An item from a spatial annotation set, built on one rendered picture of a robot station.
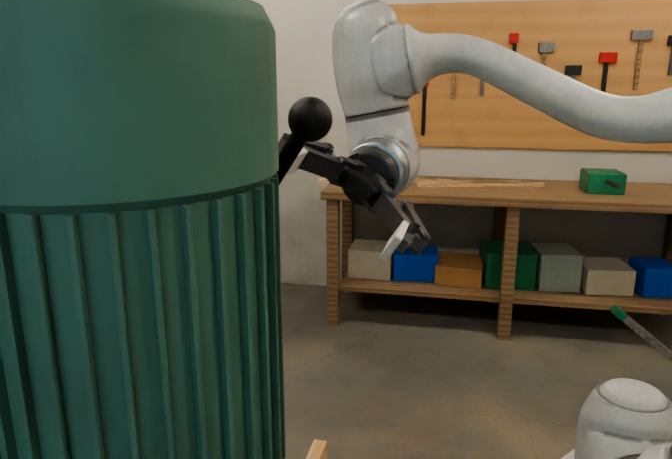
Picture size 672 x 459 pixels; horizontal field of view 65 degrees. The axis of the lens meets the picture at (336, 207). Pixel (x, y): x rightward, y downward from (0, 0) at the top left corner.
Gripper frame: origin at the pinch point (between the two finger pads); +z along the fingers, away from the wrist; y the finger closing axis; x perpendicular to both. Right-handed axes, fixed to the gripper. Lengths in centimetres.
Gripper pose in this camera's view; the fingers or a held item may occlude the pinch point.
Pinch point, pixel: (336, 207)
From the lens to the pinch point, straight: 52.7
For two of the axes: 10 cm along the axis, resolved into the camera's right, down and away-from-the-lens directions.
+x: 5.4, -7.8, -3.2
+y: -8.1, -5.9, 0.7
